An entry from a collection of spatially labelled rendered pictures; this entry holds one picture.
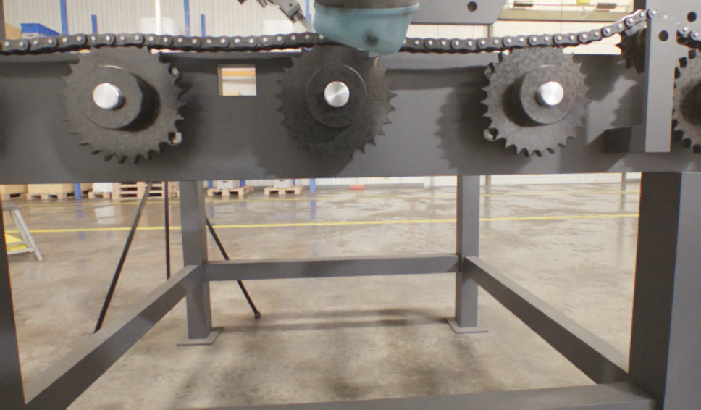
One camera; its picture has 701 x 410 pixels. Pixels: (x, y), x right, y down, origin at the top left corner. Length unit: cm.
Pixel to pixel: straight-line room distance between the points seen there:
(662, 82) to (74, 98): 83
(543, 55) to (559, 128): 11
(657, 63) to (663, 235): 30
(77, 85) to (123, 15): 1100
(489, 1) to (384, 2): 41
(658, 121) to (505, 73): 23
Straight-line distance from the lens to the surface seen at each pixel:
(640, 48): 69
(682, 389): 90
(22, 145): 72
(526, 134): 58
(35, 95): 71
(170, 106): 55
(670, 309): 82
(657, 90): 67
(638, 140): 67
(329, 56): 52
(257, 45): 53
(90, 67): 61
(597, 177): 1229
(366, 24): 27
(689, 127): 75
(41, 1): 1279
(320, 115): 48
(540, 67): 57
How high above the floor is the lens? 77
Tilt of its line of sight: 5 degrees down
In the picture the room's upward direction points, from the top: 1 degrees counter-clockwise
